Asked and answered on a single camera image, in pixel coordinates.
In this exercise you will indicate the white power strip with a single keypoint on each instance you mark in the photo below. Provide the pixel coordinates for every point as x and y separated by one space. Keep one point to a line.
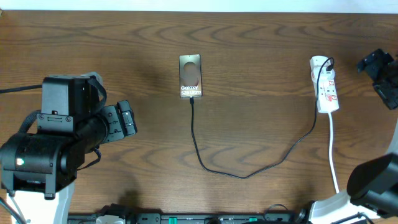
327 99

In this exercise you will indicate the Galaxy S25 Ultra smartphone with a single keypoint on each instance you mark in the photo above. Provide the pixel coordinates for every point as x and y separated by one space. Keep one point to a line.
190 76

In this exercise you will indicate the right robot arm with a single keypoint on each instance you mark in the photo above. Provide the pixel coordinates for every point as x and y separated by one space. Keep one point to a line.
371 192

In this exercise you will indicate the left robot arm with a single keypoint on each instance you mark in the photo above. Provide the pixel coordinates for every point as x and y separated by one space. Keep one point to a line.
39 163

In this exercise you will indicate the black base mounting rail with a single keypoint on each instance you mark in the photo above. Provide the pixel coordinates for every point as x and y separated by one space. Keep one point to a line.
121 214

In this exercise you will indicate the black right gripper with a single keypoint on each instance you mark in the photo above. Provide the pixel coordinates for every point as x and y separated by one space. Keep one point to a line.
373 63

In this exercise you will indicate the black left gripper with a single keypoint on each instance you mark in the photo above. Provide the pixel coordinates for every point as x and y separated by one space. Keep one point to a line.
117 128

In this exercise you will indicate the white USB charger plug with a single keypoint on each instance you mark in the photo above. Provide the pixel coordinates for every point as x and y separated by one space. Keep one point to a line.
322 68

